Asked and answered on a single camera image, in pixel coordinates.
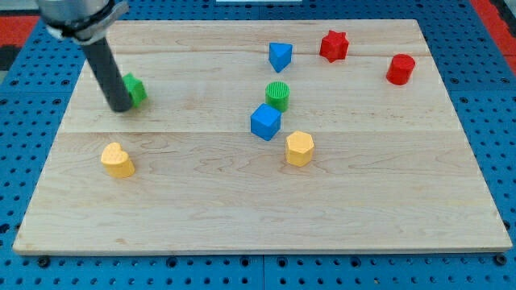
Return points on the blue cube block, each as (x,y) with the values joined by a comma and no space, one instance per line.
(265,122)

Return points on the green cylinder block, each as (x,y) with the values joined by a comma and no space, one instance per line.
(277,95)

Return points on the yellow heart block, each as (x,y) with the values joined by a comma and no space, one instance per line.
(116,161)

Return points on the yellow hexagon block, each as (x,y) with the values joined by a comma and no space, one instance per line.
(299,148)

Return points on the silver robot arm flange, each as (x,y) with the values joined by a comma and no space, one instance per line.
(83,21)

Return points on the wooden board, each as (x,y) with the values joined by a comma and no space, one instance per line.
(392,171)

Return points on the green star block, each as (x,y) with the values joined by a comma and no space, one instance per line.
(135,88)

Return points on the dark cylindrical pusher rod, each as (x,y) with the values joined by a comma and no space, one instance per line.
(106,71)

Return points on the blue triangle block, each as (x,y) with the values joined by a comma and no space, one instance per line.
(280,55)

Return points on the red star block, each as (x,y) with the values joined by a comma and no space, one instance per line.
(334,46)

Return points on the red cylinder block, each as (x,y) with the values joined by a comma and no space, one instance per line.
(400,69)

